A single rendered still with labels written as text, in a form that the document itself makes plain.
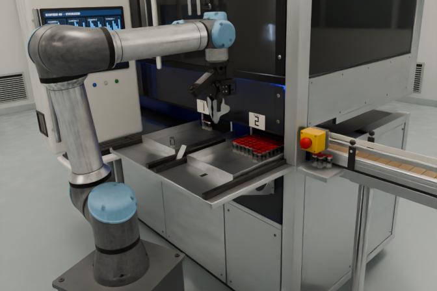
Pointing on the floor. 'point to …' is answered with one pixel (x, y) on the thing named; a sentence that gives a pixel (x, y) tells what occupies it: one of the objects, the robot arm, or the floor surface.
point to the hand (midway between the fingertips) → (213, 119)
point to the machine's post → (295, 117)
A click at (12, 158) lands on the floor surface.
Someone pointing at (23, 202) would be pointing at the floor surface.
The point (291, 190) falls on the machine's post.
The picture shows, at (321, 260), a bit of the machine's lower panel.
